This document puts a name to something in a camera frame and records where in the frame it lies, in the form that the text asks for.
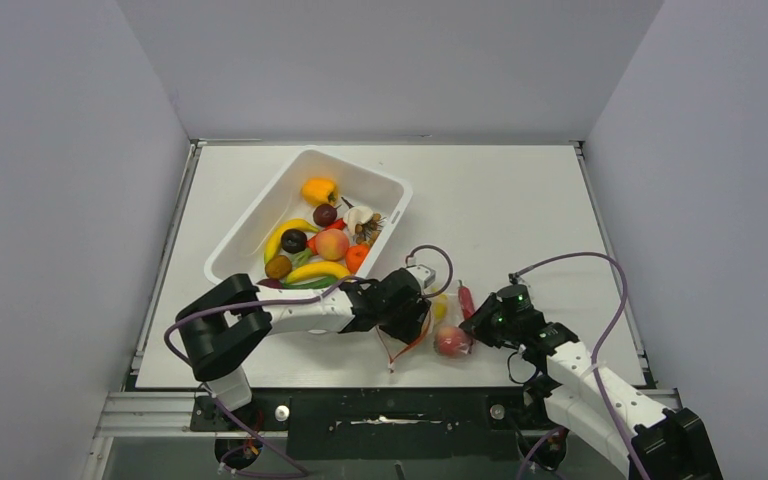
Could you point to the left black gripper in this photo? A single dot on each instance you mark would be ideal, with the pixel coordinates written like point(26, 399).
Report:
point(408, 330)

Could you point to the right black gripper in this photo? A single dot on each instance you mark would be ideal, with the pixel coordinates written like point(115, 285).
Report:
point(478, 325)

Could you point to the red fake chili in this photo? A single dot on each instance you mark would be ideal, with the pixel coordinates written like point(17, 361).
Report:
point(466, 301)

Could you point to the clear zip top bag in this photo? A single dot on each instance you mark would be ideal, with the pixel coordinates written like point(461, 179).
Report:
point(454, 318)

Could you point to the red fake fruit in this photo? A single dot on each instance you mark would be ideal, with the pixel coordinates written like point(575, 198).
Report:
point(452, 342)

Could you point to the fake peach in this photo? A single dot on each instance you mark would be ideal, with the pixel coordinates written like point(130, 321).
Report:
point(332, 244)

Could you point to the white fake garlic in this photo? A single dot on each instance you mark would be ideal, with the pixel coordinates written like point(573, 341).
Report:
point(357, 216)

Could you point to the dark purple fake fruit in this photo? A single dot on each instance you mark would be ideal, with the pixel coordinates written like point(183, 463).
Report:
point(325, 215)

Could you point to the dark fake plum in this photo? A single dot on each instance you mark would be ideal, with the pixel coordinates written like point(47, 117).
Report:
point(293, 241)

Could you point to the brown fake kiwi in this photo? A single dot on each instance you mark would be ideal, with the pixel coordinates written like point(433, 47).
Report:
point(279, 267)

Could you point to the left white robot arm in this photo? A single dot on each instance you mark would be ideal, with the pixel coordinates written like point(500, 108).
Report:
point(223, 327)

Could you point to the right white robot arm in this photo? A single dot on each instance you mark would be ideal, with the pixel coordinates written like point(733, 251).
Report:
point(641, 437)

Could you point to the small orange fake fruit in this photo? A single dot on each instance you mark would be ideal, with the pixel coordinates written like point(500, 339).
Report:
point(355, 256)

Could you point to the green fake chili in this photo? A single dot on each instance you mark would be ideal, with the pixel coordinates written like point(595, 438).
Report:
point(319, 283)

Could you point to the brown fake berry twig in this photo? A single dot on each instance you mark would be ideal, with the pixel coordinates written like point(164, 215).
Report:
point(367, 233)

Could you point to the small yellow fake banana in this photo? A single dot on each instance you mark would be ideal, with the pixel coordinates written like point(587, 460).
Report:
point(315, 270)

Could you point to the orange fake carrot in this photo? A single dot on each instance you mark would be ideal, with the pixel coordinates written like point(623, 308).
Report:
point(337, 225)

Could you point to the purple fake onion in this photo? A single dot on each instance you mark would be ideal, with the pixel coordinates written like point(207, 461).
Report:
point(271, 283)

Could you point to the orange yellow fake pepper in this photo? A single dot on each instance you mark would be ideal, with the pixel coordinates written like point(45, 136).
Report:
point(317, 191)

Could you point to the white plastic bin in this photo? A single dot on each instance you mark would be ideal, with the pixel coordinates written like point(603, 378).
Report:
point(242, 249)

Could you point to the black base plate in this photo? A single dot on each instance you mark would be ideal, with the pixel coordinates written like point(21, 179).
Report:
point(381, 423)

